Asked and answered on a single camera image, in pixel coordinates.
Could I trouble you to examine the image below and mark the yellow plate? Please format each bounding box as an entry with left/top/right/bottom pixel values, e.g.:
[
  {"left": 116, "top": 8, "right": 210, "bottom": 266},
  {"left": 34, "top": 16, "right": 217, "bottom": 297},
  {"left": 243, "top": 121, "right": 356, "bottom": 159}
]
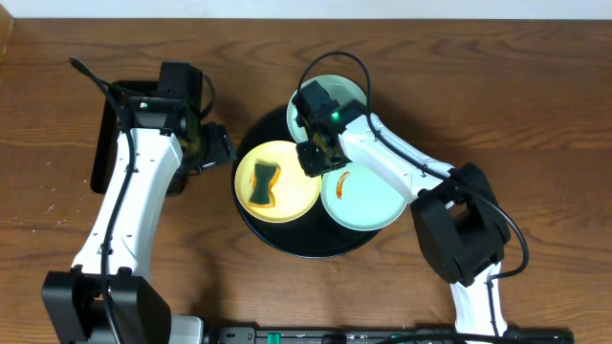
[{"left": 233, "top": 140, "right": 322, "bottom": 224}]

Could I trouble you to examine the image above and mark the green and yellow sponge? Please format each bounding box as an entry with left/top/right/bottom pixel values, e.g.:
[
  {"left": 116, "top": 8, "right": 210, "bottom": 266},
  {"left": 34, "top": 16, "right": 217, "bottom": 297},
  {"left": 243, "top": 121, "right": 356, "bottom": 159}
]
[{"left": 249, "top": 162, "right": 281, "bottom": 208}]

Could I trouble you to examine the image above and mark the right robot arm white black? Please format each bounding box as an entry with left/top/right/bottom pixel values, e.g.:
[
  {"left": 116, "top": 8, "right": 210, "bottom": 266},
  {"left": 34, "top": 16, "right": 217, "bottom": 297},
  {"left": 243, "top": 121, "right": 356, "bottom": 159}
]
[{"left": 292, "top": 97, "right": 512, "bottom": 336}]

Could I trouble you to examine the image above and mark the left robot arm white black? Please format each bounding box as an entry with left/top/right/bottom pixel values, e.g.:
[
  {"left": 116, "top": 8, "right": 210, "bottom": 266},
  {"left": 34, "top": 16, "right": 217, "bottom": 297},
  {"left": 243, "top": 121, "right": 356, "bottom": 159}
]
[{"left": 42, "top": 97, "right": 235, "bottom": 343}]

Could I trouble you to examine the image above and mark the black round tray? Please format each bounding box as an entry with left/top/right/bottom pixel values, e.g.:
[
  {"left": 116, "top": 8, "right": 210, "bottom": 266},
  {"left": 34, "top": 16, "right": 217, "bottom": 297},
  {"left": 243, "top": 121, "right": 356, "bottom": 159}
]
[{"left": 231, "top": 106, "right": 381, "bottom": 258}]

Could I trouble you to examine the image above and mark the black rectangular tray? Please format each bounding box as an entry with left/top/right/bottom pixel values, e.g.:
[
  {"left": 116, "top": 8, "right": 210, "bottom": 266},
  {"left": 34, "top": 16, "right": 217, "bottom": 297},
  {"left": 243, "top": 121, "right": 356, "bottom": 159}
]
[{"left": 89, "top": 79, "right": 185, "bottom": 196}]

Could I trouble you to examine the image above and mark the mint plate at right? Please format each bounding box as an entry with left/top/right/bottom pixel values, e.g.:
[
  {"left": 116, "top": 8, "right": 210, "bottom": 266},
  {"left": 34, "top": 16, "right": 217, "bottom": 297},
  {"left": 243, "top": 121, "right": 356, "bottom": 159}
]
[{"left": 320, "top": 162, "right": 407, "bottom": 231}]

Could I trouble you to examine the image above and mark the mint plate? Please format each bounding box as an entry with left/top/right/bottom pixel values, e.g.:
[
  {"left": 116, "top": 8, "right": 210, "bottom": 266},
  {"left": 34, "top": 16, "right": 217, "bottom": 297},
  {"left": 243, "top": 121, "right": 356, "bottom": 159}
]
[
  {"left": 320, "top": 162, "right": 407, "bottom": 231},
  {"left": 286, "top": 75, "right": 366, "bottom": 143}
]

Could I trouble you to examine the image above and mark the mint plate at back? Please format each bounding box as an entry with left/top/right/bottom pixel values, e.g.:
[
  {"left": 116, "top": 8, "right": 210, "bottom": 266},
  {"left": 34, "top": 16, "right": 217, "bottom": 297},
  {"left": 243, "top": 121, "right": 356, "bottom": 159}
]
[{"left": 286, "top": 75, "right": 366, "bottom": 143}]

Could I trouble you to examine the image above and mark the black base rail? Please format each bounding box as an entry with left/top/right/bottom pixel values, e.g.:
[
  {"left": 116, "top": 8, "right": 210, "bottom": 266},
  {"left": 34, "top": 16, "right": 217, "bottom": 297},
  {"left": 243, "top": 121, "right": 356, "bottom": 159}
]
[{"left": 203, "top": 327, "right": 576, "bottom": 344}]

